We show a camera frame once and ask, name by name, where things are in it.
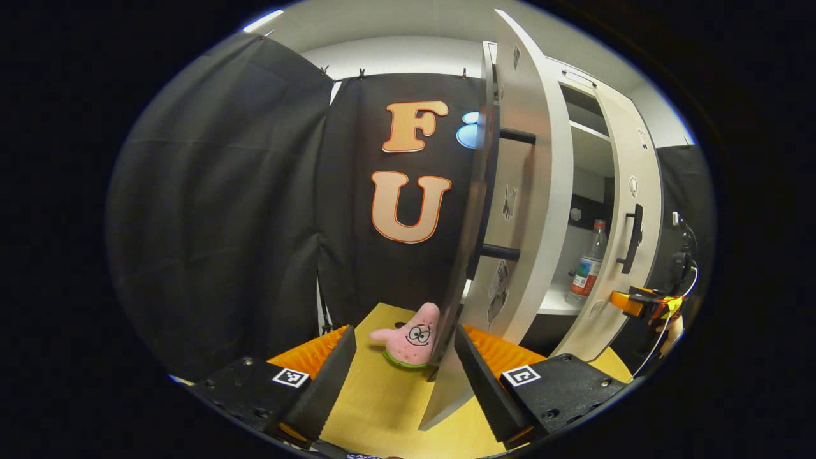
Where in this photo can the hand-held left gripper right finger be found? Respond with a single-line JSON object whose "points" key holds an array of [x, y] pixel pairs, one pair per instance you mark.
{"points": [[488, 386]]}

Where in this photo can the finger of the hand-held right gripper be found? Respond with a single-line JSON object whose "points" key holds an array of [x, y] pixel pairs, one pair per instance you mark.
{"points": [[628, 303]]}

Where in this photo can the white cabinet door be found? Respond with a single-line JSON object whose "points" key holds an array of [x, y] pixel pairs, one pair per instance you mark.
{"points": [[529, 191], [631, 159]]}

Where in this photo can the clear plastic bottle red label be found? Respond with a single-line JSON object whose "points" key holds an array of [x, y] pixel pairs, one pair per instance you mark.
{"points": [[586, 271]]}

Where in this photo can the pink starfish plush toy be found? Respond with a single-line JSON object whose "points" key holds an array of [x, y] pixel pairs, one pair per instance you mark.
{"points": [[411, 338]]}

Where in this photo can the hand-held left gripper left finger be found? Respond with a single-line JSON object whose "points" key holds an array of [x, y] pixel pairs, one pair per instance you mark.
{"points": [[325, 382]]}

